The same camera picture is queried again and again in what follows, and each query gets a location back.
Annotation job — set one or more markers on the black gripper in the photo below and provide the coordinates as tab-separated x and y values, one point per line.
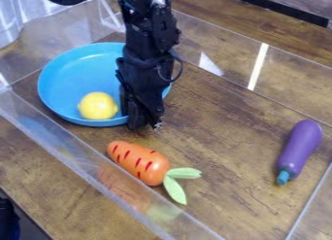
145	78

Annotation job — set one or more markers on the orange toy carrot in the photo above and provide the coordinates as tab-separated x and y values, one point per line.
150	166

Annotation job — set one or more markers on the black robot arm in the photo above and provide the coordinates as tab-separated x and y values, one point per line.
151	31

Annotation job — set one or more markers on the yellow toy lemon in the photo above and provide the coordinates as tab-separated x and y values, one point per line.
98	106

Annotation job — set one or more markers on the purple toy eggplant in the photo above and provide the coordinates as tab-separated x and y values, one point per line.
305	140

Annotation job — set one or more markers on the white curtain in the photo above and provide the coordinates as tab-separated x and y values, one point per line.
19	12

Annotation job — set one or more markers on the clear acrylic enclosure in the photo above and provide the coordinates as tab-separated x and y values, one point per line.
258	74

